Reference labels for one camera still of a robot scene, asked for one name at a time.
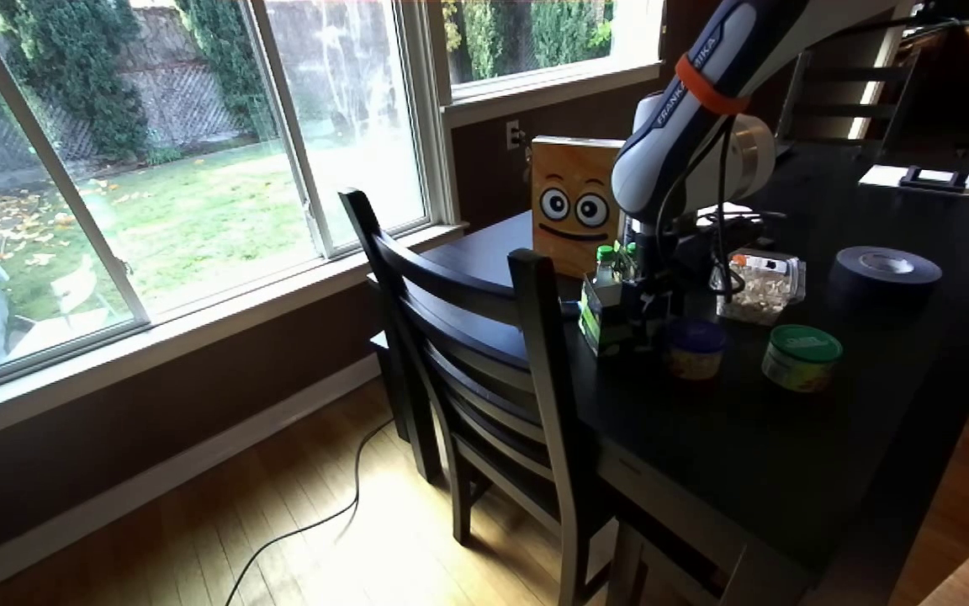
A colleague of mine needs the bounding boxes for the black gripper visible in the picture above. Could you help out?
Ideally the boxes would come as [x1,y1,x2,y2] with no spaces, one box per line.
[626,216,729,292]

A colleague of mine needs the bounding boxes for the dark tape roll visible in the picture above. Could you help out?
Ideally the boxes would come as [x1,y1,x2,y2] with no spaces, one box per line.
[832,245,941,292]

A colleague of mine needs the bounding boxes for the blue lid can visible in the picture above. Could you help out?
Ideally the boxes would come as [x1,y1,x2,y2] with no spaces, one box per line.
[665,324,728,379]

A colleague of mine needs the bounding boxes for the clear plastic food container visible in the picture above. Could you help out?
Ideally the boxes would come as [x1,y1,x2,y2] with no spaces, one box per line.
[716,250,809,325]

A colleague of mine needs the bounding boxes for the white papers on table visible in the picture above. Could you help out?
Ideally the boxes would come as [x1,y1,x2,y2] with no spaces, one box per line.
[857,166,969,197]

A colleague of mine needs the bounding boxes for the green lid can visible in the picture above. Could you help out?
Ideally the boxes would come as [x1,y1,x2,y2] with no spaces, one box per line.
[760,324,844,394]

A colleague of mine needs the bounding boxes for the dark wooden chair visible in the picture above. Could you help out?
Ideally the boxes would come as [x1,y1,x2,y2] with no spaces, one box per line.
[341,187,613,606]

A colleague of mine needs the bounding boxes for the orange smiley face box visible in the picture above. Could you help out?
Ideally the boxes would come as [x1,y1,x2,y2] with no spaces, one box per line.
[528,135,622,280]

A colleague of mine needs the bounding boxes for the black floor cable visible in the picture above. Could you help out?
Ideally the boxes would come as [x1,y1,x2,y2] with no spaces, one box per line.
[221,412,396,606]

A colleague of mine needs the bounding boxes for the wall power outlet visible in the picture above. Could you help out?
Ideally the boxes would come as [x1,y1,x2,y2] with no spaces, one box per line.
[505,116,524,150]

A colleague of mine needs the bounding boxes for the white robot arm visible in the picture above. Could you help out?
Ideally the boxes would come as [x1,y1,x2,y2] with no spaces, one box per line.
[613,0,896,287]

